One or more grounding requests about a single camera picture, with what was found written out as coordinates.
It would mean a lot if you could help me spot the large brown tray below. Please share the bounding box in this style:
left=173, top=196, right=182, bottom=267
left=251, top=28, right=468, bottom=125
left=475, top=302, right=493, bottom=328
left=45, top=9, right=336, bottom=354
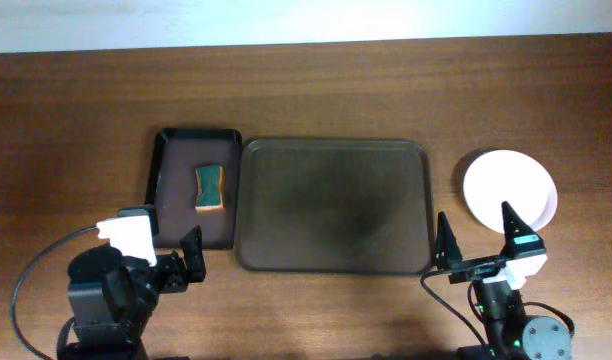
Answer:
left=234, top=138, right=434, bottom=276

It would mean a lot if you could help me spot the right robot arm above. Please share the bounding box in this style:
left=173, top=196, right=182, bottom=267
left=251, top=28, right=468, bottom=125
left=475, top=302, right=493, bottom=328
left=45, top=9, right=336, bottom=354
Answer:
left=420, top=202, right=575, bottom=360

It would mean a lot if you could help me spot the white plate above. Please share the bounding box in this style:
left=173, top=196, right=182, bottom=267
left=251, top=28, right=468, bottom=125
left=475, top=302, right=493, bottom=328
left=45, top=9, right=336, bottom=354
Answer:
left=462, top=150, right=558, bottom=233

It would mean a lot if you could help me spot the small black tray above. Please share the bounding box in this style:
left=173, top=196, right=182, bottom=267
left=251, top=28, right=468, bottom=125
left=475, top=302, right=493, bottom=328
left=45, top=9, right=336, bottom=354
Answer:
left=144, top=128, right=242, bottom=250

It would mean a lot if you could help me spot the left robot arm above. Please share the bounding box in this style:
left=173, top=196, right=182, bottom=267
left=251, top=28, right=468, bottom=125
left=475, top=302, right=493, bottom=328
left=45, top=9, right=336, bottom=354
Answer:
left=57, top=226, right=206, bottom=360

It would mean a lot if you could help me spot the green and orange sponge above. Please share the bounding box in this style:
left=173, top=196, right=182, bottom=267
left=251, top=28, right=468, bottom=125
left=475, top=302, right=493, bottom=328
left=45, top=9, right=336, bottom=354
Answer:
left=195, top=164, right=224, bottom=213

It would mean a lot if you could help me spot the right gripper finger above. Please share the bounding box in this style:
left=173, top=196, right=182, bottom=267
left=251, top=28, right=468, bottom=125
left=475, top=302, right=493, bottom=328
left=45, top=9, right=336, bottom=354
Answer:
left=501, top=201, right=539, bottom=245
left=433, top=212, right=463, bottom=270

